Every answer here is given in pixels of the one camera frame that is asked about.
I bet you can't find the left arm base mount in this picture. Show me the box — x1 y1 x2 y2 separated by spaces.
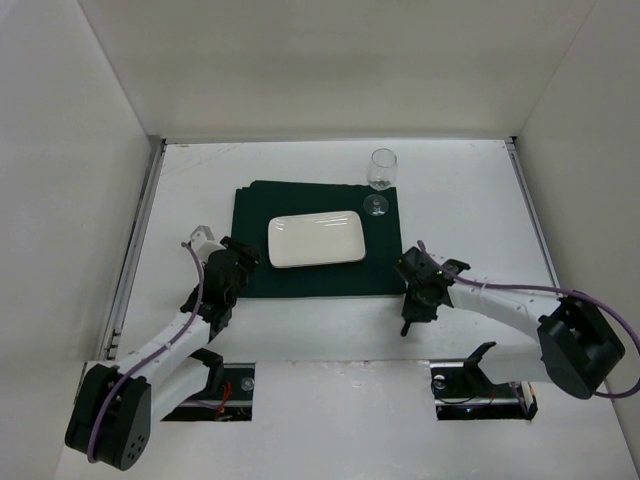
162 349 256 422

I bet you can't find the clear wine glass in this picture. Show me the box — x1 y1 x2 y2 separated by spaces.
363 148 398 216

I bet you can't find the dark green cloth napkin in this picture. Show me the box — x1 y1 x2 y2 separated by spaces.
231 180 405 298

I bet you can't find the gold knife black handle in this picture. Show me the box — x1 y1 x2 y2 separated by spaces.
400 321 412 337

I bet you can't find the aluminium table rail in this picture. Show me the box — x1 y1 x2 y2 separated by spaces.
505 137 559 287
96 135 166 360

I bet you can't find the right aluminium table rail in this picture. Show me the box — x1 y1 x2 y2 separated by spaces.
505 137 559 287

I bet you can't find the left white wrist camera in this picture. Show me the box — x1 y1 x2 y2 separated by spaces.
190 225 223 263

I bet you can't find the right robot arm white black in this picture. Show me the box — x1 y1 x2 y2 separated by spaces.
396 244 625 400

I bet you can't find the left aluminium table rail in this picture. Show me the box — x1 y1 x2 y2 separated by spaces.
96 135 166 360

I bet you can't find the white rectangular plate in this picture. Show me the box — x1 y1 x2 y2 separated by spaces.
267 211 366 269

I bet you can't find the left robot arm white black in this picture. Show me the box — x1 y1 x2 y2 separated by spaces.
64 237 260 471

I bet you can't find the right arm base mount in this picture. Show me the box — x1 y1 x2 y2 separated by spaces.
429 342 538 421

